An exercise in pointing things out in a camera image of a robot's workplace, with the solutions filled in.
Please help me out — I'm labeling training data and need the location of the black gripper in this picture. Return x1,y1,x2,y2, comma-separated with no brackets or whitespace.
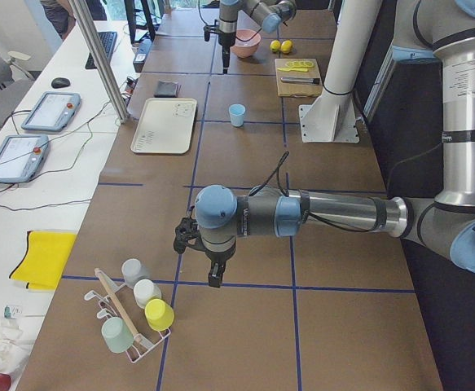
218,29,236,74
201,242,236,288

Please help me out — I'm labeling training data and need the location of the light blue cup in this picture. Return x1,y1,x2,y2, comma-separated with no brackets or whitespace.
228,103,246,127

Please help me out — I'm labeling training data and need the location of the yellow cup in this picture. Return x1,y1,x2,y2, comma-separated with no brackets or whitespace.
144,298,175,332

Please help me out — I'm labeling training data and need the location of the white cup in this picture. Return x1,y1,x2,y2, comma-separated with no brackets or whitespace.
133,279,162,309

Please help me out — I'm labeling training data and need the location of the grey cup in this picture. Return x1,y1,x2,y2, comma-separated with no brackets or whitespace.
121,258,150,288

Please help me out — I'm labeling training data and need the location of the green cup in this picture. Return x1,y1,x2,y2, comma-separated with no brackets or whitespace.
101,317,134,354

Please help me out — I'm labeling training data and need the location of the pink bowl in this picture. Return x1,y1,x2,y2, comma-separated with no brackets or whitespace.
231,29,262,58

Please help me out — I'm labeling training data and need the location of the whole lemon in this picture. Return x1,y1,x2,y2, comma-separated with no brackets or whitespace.
279,40,293,55
270,40,281,53

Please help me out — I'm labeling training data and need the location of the steel muddler black tip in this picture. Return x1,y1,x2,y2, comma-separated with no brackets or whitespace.
280,77,320,86

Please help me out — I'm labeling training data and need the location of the wooden cutting board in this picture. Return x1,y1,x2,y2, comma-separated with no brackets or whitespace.
275,59,323,97

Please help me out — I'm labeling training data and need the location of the grey folded cloth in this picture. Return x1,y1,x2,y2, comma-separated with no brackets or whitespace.
154,81,180,98

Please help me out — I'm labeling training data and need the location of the yellow plastic knife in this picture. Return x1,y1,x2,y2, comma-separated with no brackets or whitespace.
276,67,310,73

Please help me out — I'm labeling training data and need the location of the cream bear tray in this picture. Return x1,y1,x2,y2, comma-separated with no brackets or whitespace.
130,98,197,155

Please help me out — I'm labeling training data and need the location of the black keyboard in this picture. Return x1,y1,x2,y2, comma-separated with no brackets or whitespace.
85,31,118,69

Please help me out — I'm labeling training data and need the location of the black computer mouse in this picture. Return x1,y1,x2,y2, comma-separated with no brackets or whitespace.
51,77,71,89

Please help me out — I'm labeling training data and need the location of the yellow cloth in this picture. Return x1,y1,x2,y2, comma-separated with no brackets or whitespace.
9,231,77,291

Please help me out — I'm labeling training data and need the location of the upper teach pendant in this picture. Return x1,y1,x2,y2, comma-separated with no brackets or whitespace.
21,91,81,132

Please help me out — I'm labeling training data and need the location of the teach pendant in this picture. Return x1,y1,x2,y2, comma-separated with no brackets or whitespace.
21,91,81,132
0,134,50,184

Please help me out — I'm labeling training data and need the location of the white crumpled bag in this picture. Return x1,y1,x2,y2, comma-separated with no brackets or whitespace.
0,319,34,374

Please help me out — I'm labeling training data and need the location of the lower teach pendant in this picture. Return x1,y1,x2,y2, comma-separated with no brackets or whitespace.
0,134,50,184

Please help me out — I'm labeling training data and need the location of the wooden rack handle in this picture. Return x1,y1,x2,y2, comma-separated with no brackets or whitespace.
95,268,142,343

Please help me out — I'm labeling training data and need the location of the white wire cup rack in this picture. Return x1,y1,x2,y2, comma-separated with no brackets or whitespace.
84,282,172,363

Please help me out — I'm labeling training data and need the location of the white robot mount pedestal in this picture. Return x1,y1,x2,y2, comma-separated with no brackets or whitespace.
299,0,382,143

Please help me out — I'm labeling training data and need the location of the aluminium frame post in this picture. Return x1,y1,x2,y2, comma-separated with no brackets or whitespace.
69,0,130,124

